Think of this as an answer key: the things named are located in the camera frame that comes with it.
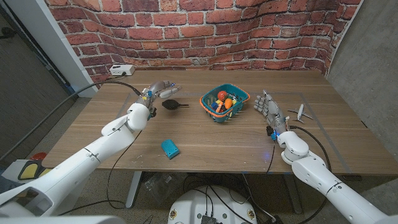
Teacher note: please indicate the white toy airplane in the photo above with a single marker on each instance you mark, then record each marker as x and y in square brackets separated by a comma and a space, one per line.
[300, 112]

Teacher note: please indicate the orange toy fruit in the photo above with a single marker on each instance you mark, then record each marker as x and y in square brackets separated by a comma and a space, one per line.
[228, 103]

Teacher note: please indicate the blue toy block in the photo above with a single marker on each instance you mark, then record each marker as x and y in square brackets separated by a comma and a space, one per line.
[214, 105]

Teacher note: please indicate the red round toy fruit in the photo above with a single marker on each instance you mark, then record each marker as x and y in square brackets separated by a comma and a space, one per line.
[222, 95]

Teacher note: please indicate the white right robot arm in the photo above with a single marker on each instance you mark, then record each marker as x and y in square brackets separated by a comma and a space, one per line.
[329, 186]

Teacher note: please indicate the white table leg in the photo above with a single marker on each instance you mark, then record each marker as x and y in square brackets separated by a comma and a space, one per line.
[133, 189]

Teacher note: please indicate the red brick print backdrop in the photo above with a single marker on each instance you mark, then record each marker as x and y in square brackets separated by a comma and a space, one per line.
[199, 31]

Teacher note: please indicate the teal basket with orange rim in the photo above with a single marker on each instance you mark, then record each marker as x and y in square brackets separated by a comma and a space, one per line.
[241, 104]

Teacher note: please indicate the yellow and red button box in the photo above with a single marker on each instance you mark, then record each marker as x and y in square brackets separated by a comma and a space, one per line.
[29, 170]

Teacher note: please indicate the blue grey fabric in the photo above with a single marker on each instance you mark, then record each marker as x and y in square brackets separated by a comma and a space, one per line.
[4, 188]

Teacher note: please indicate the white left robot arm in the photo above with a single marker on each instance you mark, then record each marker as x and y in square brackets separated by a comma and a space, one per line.
[77, 168]

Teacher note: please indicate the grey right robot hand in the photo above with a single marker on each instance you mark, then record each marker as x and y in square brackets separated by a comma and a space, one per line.
[273, 112]

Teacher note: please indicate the black rubber air blower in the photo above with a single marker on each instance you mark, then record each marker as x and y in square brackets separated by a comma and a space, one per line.
[170, 104]

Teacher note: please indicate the grey table leg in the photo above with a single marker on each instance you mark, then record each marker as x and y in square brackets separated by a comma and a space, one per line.
[292, 193]

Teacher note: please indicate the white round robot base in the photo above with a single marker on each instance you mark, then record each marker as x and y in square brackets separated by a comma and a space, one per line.
[192, 205]

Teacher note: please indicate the clear plastic bag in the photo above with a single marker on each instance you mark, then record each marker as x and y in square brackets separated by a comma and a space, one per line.
[161, 183]

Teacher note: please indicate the white robot torso edge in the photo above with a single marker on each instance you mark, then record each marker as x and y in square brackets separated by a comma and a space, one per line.
[62, 220]

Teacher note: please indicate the white power socket box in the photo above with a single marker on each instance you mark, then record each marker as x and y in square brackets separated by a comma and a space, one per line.
[121, 69]

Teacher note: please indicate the teal toy phone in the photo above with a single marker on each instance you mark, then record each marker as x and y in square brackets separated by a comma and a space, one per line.
[170, 148]

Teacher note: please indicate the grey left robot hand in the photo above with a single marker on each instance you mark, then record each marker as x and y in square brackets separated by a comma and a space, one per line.
[158, 88]

